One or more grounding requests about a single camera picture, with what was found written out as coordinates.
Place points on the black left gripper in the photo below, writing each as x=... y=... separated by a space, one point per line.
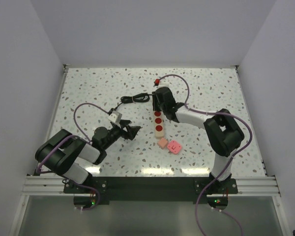
x=132 y=130

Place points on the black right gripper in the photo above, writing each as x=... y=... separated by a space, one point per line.
x=155 y=102

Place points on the beige power strip red sockets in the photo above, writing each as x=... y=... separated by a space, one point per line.
x=158 y=124

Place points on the salmon pink charger plug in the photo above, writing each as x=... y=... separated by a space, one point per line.
x=162 y=143

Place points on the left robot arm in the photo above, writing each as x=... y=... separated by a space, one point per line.
x=58 y=155

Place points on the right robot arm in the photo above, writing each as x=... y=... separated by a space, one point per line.
x=223 y=132

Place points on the pink square adapter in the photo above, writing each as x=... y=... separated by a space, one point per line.
x=174 y=147

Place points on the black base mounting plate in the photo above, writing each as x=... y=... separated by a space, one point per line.
x=103 y=190

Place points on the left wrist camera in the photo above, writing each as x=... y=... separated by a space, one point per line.
x=115 y=117

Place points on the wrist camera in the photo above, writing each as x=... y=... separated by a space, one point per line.
x=158 y=83
x=115 y=117

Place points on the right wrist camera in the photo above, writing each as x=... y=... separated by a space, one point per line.
x=158 y=83

